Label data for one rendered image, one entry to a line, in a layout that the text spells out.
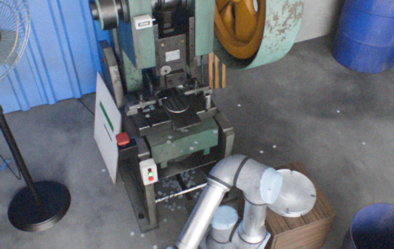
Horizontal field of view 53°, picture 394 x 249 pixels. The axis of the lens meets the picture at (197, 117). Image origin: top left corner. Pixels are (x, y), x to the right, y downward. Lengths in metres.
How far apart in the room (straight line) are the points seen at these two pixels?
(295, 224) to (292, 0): 1.14
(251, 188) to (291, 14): 0.75
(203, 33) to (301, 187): 1.01
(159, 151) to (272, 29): 0.89
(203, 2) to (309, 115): 1.76
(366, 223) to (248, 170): 1.11
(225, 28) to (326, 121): 1.42
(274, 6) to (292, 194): 1.06
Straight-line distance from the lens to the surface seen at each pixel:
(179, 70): 2.01
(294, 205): 2.21
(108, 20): 1.76
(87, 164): 2.93
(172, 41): 1.91
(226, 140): 2.18
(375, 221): 2.37
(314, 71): 3.81
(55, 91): 3.42
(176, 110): 2.06
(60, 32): 3.11
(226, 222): 1.75
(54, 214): 2.68
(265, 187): 1.38
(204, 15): 1.86
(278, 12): 1.68
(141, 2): 1.72
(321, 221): 2.27
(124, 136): 1.98
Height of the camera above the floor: 2.16
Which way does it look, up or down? 43 degrees down
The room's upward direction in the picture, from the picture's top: 1 degrees clockwise
